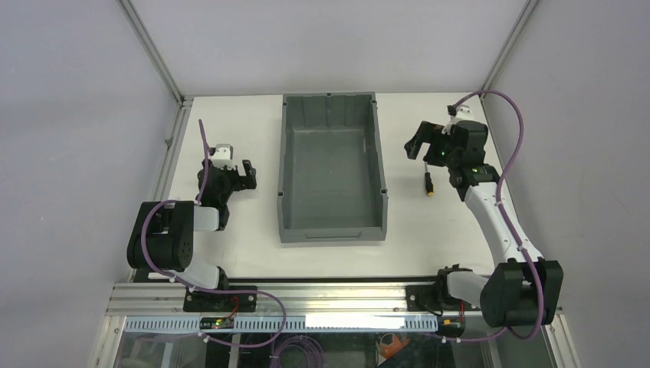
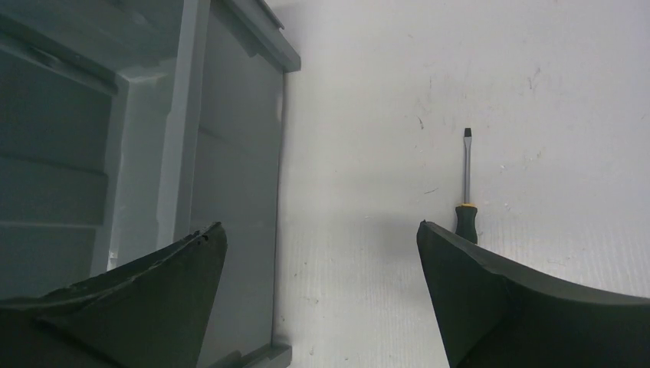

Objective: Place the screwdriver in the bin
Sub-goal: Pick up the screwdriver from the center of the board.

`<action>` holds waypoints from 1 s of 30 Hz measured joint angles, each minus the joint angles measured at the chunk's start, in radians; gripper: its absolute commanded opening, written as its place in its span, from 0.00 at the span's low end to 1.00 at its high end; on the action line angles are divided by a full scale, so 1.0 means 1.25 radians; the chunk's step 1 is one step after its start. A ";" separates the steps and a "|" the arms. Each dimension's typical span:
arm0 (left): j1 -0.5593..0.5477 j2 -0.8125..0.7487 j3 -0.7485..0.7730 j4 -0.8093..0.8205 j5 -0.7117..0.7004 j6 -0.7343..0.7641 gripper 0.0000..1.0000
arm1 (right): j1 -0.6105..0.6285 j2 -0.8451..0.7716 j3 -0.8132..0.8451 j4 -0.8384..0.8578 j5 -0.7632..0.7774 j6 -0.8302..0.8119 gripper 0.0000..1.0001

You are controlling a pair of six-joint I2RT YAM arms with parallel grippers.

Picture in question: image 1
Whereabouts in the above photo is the grey plastic storage bin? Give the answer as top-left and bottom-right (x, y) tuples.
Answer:
(277, 91), (389, 244)

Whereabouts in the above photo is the right aluminium frame post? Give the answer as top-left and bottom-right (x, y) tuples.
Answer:
(481, 0), (540, 90)

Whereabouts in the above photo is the aluminium frame post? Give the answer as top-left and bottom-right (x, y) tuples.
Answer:
(117, 0), (184, 106)
(481, 0), (540, 90)

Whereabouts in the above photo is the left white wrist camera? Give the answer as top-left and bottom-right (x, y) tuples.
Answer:
(209, 143), (237, 170)

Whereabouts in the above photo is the left aluminium frame post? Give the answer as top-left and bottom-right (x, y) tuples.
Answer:
(117, 0), (184, 106)

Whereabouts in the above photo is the orange object below table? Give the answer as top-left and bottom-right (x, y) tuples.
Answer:
(376, 333), (410, 360)

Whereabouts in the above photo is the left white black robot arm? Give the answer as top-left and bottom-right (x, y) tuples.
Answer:
(126, 159), (257, 291)

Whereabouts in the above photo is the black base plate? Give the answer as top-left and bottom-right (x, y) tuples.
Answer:
(182, 285), (258, 314)
(405, 284), (476, 315)

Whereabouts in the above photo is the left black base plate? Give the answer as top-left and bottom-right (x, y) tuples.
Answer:
(182, 285), (258, 314)

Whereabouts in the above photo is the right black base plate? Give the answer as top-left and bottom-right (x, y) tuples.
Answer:
(405, 284), (476, 315)

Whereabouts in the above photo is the purple cable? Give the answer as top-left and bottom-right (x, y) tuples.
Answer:
(442, 90), (547, 343)
(140, 119), (288, 350)

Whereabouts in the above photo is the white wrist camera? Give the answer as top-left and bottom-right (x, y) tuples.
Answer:
(442, 104), (475, 135)
(209, 143), (237, 170)

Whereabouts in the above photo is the black yellow handled screwdriver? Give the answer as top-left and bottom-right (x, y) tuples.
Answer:
(424, 163), (435, 196)

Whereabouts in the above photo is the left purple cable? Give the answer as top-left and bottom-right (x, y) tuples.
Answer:
(140, 119), (288, 350)

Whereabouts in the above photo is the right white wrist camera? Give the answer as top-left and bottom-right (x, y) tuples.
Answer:
(442, 104), (475, 135)

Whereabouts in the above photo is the aluminium front rail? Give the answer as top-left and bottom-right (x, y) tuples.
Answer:
(105, 281), (563, 318)

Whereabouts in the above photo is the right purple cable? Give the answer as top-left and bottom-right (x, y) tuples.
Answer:
(442, 90), (547, 343)

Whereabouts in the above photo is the white slotted cable duct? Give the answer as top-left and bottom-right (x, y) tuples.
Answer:
(124, 313), (438, 334)

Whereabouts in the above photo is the coiled purple cable below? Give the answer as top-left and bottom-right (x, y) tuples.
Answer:
(269, 335), (326, 368)

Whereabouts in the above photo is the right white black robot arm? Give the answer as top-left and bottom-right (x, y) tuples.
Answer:
(404, 120), (564, 329)

